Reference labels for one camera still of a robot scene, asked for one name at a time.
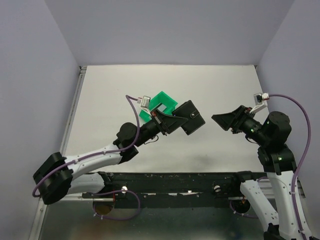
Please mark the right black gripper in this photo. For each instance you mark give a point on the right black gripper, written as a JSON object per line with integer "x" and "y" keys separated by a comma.
{"x": 235, "y": 119}

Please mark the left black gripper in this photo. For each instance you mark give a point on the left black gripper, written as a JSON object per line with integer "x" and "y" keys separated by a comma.
{"x": 166, "y": 124}

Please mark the black leather card holder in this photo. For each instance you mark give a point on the black leather card holder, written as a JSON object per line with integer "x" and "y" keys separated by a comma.
{"x": 191, "y": 113}

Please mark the green plastic bin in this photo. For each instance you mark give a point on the green plastic bin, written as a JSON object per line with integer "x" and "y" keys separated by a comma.
{"x": 162, "y": 102}

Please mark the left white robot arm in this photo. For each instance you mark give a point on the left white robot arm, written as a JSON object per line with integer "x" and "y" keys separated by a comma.
{"x": 54, "y": 178}

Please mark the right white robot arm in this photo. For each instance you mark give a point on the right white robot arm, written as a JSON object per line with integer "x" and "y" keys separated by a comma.
{"x": 285, "y": 221}

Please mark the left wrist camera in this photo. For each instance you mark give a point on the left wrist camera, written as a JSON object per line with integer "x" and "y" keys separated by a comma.
{"x": 144, "y": 102}

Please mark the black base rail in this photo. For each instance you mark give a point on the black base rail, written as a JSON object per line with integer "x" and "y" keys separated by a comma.
{"x": 172, "y": 190}

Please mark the aluminium frame rail left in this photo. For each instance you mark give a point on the aluminium frame rail left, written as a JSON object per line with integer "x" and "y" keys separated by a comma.
{"x": 73, "y": 109}

